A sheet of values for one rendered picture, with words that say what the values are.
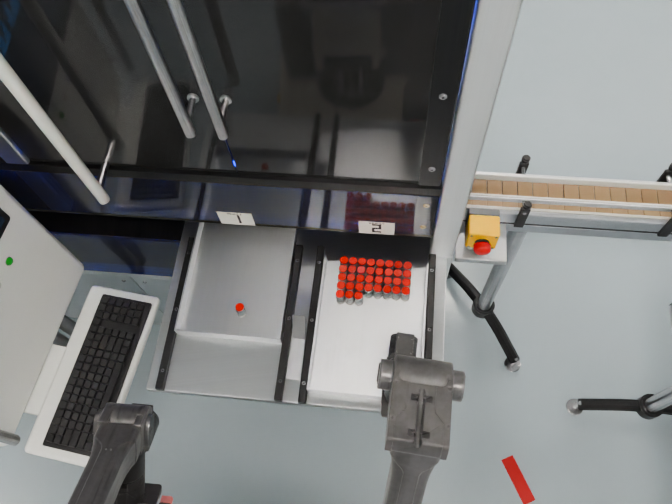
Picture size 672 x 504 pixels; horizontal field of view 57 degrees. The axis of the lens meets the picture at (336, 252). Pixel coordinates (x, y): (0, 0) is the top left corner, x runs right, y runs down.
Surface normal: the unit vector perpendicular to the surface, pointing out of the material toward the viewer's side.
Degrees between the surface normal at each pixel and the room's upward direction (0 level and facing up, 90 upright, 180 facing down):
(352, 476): 0
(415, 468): 58
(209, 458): 0
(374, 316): 0
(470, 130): 90
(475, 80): 90
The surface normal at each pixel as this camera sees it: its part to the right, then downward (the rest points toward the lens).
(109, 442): 0.13, -0.90
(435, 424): 0.03, -0.57
